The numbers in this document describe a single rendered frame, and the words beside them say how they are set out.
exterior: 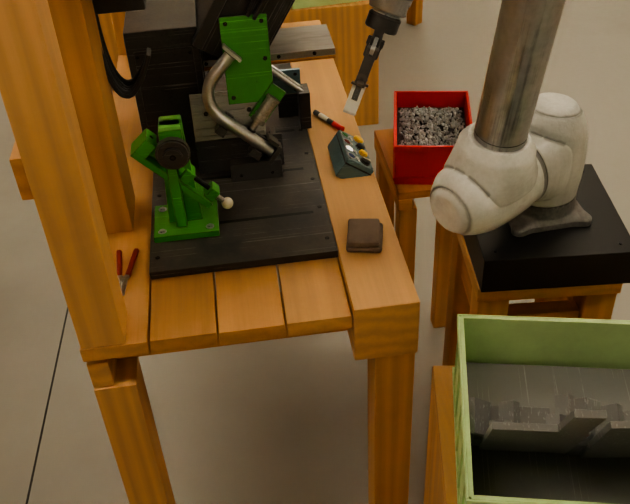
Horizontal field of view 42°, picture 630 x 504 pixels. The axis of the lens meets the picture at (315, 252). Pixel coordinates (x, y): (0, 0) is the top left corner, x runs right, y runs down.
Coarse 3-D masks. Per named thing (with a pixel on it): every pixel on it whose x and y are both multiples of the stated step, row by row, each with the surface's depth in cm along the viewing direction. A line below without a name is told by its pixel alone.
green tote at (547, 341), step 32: (480, 320) 154; (512, 320) 153; (544, 320) 152; (576, 320) 152; (608, 320) 152; (480, 352) 159; (512, 352) 158; (544, 352) 157; (576, 352) 156; (608, 352) 155
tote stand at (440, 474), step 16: (432, 368) 167; (448, 368) 167; (432, 384) 168; (448, 384) 163; (432, 400) 168; (448, 400) 160; (432, 416) 168; (448, 416) 157; (432, 432) 169; (448, 432) 154; (432, 448) 170; (448, 448) 151; (432, 464) 170; (448, 464) 148; (432, 480) 171; (448, 480) 146; (432, 496) 171; (448, 496) 143
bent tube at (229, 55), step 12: (228, 48) 193; (228, 60) 194; (240, 60) 193; (216, 72) 194; (204, 84) 196; (204, 96) 196; (216, 108) 198; (216, 120) 199; (228, 120) 199; (240, 132) 201; (252, 144) 203; (264, 144) 203
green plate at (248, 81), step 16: (240, 16) 193; (224, 32) 194; (240, 32) 195; (256, 32) 195; (240, 48) 196; (256, 48) 197; (240, 64) 198; (256, 64) 198; (240, 80) 199; (256, 80) 200; (272, 80) 200; (240, 96) 201; (256, 96) 201
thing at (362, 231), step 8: (352, 224) 184; (360, 224) 183; (368, 224) 183; (376, 224) 183; (352, 232) 181; (360, 232) 181; (368, 232) 181; (376, 232) 181; (352, 240) 179; (360, 240) 179; (368, 240) 179; (376, 240) 179; (352, 248) 180; (360, 248) 179; (368, 248) 179; (376, 248) 179
